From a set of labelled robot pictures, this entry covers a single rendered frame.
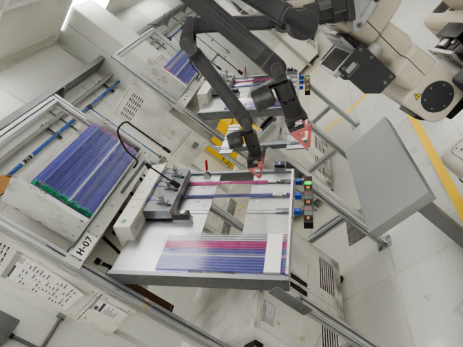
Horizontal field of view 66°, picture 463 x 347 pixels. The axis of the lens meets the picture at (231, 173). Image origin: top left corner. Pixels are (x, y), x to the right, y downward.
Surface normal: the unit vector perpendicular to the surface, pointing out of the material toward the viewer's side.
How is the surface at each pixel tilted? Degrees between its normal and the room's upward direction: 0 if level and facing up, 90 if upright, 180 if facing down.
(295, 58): 90
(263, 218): 44
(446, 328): 0
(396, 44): 90
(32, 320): 90
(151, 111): 90
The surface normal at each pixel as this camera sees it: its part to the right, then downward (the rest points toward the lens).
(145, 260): -0.15, -0.82
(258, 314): 0.59, -0.59
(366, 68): -0.03, 0.41
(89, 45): -0.17, 0.57
